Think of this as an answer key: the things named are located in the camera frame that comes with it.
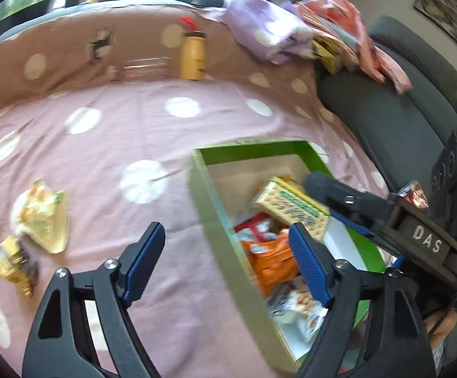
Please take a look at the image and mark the person's right forearm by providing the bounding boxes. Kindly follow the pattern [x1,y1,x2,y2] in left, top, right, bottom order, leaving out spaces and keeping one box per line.
[425,309,457,341]

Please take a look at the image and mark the gold crumpled snack packet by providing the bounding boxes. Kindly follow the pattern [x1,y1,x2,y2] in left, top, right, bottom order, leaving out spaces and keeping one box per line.
[0,236,38,298]

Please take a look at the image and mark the grey sofa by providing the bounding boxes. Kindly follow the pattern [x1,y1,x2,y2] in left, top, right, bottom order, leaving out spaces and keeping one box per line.
[315,16,457,198]

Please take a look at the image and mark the small red packet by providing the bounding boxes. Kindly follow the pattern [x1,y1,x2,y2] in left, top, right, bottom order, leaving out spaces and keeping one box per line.
[396,179,430,209]

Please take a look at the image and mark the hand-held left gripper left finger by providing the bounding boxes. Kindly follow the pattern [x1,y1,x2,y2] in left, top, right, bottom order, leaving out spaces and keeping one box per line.
[22,221,166,378]

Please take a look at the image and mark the green cardboard box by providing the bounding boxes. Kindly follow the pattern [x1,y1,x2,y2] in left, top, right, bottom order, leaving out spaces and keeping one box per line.
[189,140,388,375]

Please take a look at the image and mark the yellow bottle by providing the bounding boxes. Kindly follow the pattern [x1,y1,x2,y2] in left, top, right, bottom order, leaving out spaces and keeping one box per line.
[179,16,207,81]

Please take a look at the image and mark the pink polka-dot bed sheet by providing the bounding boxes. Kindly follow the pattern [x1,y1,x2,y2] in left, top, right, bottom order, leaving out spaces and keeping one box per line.
[0,75,390,378]

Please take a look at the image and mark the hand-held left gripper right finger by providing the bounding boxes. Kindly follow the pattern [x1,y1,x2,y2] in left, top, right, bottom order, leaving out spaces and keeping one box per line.
[287,222,437,378]

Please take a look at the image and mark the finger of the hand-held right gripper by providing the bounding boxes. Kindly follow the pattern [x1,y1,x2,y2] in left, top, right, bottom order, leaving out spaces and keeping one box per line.
[330,209,376,239]
[304,170,396,235]

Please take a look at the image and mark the red-edged beige snack packet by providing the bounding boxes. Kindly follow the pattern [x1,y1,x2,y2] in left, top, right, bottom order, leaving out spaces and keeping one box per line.
[232,213,280,241]

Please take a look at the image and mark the yellow patterned cloth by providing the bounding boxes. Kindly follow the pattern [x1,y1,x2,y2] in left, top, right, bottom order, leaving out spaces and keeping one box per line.
[313,37,359,75]

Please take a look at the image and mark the white popcorn snack packet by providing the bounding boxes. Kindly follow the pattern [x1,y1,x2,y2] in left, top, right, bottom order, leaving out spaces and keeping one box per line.
[268,279,327,343]

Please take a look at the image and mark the orange snack packet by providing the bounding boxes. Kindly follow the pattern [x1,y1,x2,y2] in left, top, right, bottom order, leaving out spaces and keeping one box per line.
[238,230,302,298]

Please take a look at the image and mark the yellow green-label snack packet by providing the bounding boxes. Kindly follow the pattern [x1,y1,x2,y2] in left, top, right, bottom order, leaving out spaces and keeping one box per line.
[10,179,70,255]

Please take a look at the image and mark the wafer biscuit pack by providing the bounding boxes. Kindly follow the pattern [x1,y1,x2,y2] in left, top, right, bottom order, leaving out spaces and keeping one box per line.
[252,177,331,243]

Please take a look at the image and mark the brown polka-dot cushion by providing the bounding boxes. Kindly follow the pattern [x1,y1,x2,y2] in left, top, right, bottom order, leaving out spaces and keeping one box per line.
[0,2,319,123]

